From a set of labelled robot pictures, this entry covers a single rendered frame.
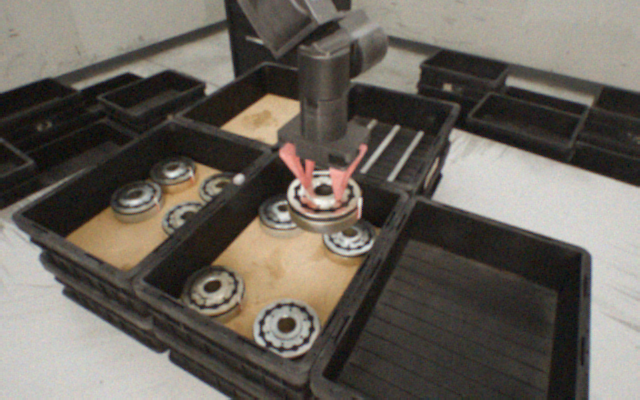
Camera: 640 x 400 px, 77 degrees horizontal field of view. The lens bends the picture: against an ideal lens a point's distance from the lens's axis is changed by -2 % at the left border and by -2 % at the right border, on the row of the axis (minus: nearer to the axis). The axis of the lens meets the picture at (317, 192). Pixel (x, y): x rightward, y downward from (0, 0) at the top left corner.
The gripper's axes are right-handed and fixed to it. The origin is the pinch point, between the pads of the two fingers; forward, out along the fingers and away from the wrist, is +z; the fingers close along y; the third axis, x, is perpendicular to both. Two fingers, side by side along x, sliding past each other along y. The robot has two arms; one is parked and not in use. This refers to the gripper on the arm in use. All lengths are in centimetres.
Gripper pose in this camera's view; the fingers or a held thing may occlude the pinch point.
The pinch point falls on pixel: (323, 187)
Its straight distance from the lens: 56.1
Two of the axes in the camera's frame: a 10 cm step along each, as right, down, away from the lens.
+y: -8.7, -3.1, 3.8
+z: 0.1, 7.7, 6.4
